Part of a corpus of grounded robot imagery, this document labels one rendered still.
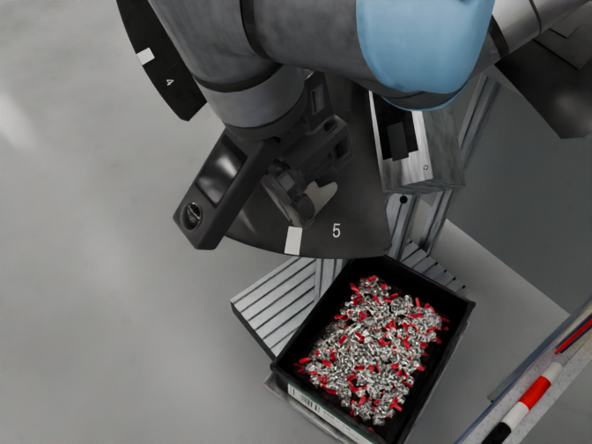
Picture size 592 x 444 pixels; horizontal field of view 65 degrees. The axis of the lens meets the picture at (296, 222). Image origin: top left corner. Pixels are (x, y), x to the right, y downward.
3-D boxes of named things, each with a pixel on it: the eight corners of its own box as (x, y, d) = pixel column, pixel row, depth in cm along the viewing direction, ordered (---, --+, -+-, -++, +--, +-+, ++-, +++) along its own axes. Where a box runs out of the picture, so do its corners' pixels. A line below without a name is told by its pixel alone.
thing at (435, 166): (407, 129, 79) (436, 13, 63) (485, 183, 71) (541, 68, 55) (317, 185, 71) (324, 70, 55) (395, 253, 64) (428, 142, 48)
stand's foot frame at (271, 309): (366, 218, 179) (368, 204, 173) (462, 301, 158) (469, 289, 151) (232, 311, 155) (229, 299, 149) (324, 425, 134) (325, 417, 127)
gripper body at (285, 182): (357, 162, 45) (339, 75, 35) (292, 220, 44) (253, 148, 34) (306, 122, 49) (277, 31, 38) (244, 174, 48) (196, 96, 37)
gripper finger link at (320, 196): (351, 211, 54) (339, 169, 46) (313, 247, 53) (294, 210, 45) (332, 196, 55) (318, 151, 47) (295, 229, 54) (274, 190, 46)
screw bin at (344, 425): (357, 267, 71) (362, 240, 65) (462, 326, 65) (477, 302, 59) (270, 385, 60) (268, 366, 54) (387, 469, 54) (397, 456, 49)
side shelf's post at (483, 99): (422, 248, 171) (501, 39, 105) (431, 255, 169) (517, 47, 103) (415, 254, 169) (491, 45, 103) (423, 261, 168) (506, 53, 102)
